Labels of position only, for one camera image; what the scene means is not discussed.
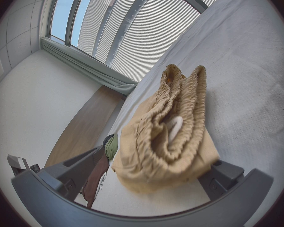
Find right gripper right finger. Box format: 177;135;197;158
198;160;245;201

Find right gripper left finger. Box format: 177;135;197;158
39;146;105;201

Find tan shorts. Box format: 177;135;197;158
111;64;220;194

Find bed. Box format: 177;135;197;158
44;0;284;217

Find dark brown garment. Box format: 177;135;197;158
82;159;109;210

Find pale grey garment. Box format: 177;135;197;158
95;172;107;198

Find green garment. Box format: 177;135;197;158
105;134;119;161

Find blue-green curtain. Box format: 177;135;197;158
41;37;139;96

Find window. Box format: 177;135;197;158
41;0;246;82

